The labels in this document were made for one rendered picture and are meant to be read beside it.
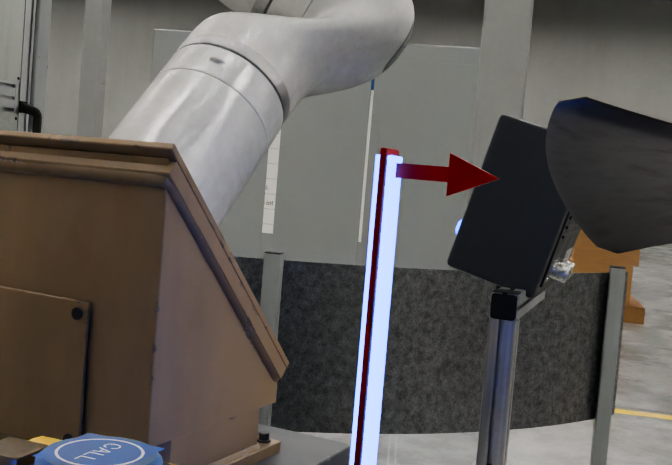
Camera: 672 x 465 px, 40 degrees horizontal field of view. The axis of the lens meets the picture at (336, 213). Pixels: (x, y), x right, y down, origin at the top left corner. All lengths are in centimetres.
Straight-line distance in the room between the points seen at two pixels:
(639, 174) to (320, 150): 609
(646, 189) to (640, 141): 9
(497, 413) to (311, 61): 44
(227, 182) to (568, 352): 184
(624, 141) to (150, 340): 36
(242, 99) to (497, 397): 46
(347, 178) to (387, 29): 560
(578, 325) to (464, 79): 409
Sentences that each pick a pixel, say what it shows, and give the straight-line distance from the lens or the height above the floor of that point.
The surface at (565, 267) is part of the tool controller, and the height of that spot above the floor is 108.
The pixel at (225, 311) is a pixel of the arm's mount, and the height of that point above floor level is 106.
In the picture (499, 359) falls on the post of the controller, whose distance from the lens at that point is 106.
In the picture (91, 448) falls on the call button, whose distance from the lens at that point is 32.
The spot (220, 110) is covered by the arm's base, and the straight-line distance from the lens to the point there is 79.
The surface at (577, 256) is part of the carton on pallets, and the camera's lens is 853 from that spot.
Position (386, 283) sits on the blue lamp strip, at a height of 112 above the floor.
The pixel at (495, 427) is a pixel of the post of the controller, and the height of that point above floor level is 91.
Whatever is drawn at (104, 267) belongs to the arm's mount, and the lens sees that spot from 68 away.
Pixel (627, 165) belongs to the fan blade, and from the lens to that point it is 48.
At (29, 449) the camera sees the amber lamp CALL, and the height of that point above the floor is 108.
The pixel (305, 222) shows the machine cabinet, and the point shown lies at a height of 75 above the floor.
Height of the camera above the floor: 118
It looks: 3 degrees down
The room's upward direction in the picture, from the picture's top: 5 degrees clockwise
